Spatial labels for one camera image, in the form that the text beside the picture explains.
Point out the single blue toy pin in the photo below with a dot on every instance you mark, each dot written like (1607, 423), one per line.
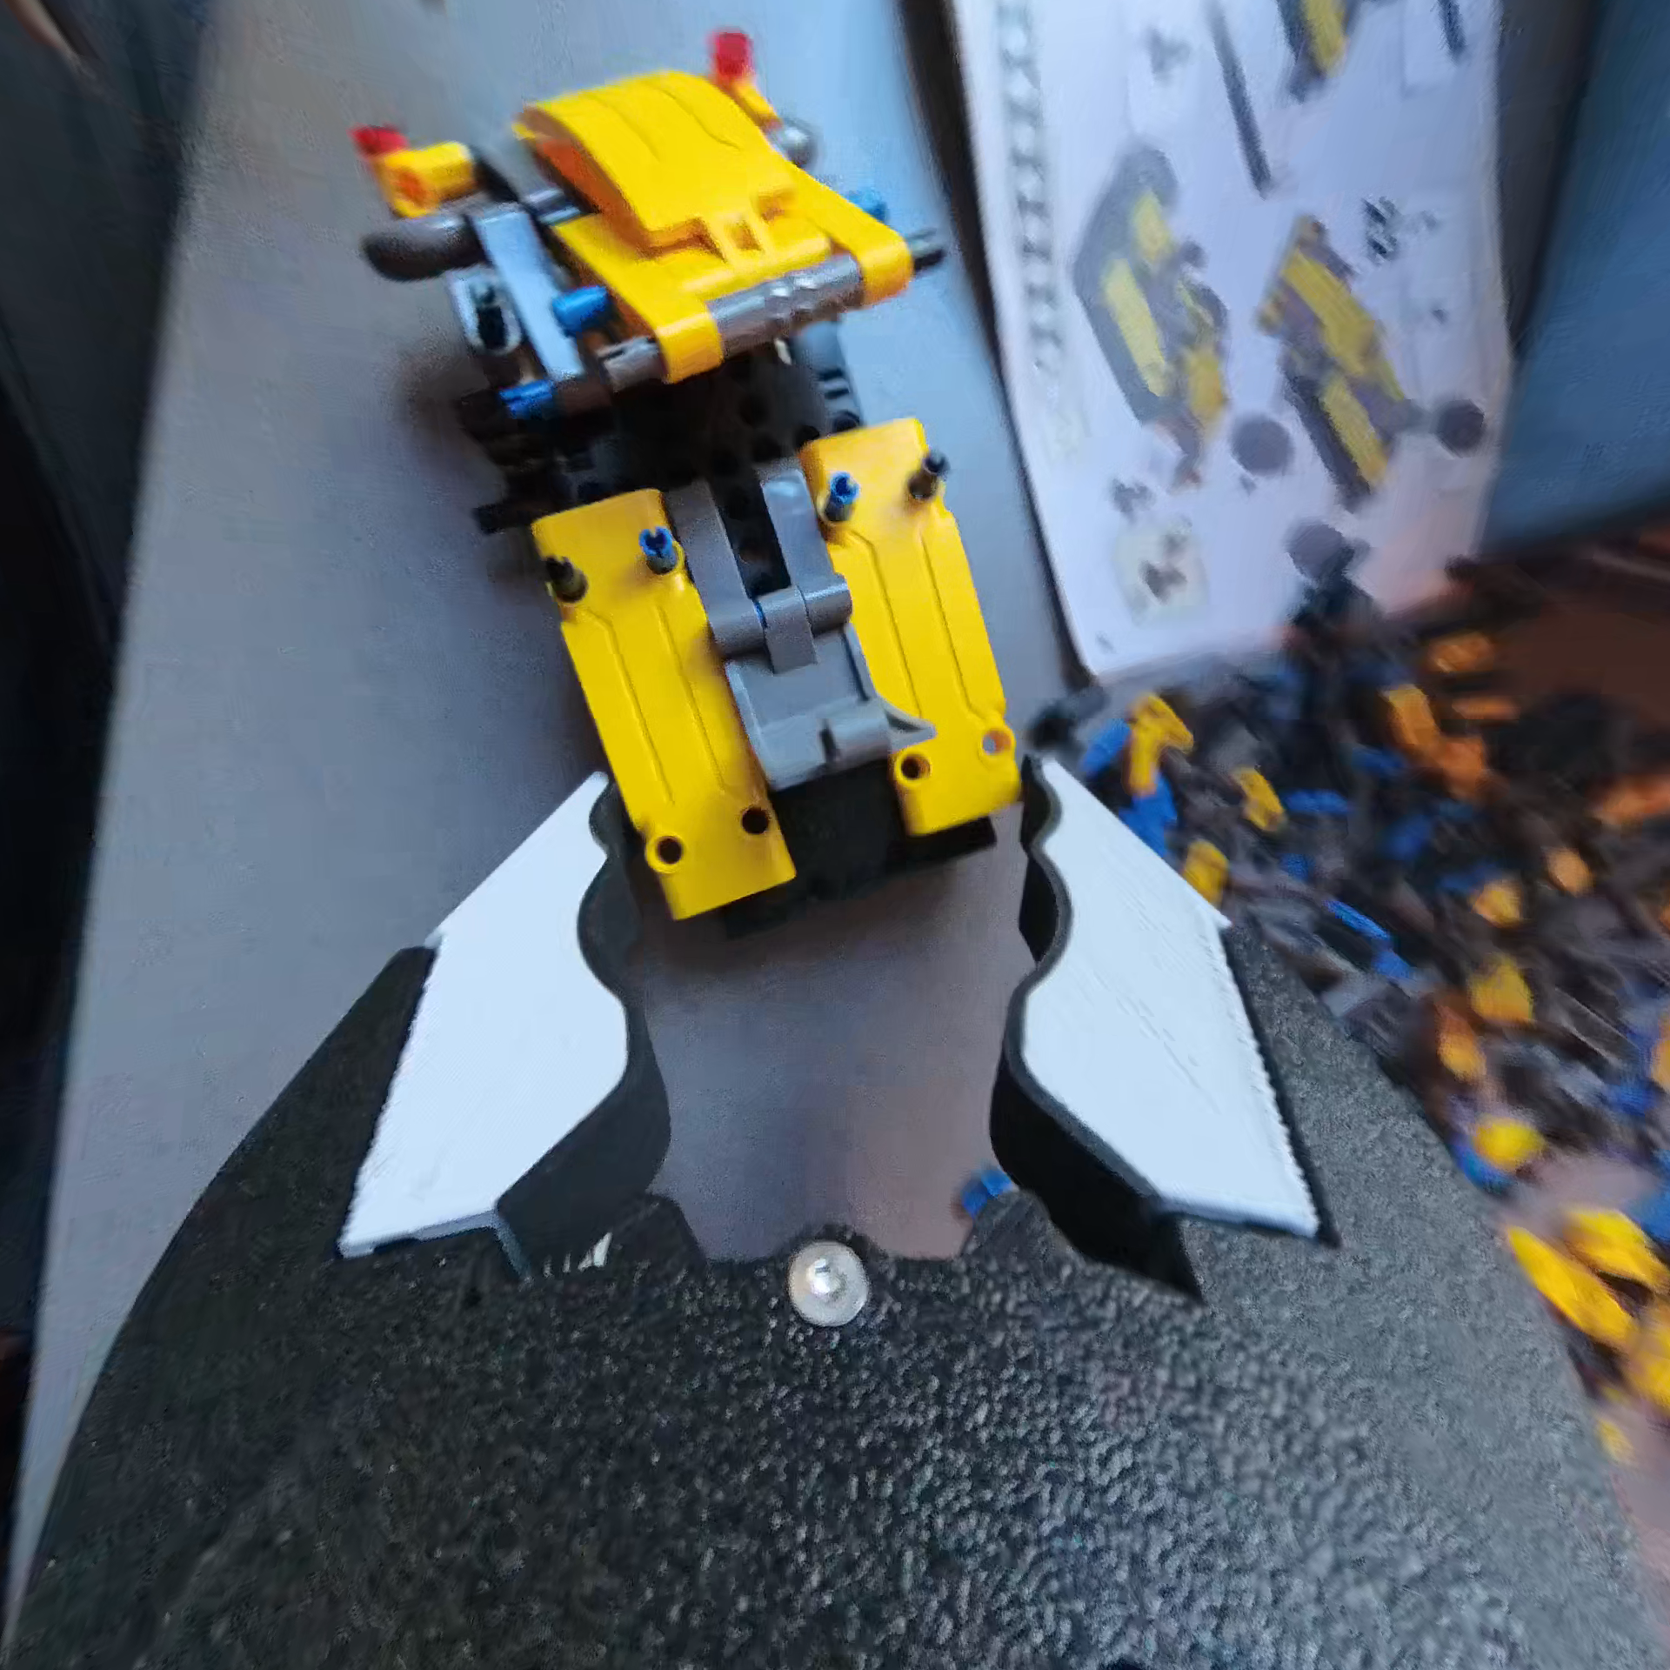
(985, 1190)

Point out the person's dark clothed body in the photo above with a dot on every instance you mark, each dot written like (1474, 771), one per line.
(67, 654)

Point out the pile of mixed small pieces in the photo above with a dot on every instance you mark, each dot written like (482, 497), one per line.
(1436, 848)

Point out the grey work desk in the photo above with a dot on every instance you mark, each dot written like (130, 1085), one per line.
(327, 785)

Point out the building instruction booklet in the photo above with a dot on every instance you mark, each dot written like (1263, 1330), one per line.
(1174, 522)

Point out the yellow black toy vehicle model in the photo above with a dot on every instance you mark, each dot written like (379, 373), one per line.
(653, 705)

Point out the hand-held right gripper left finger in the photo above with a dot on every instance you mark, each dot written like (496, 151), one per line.
(496, 1045)

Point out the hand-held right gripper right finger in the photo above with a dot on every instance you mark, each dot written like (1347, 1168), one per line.
(1148, 1045)

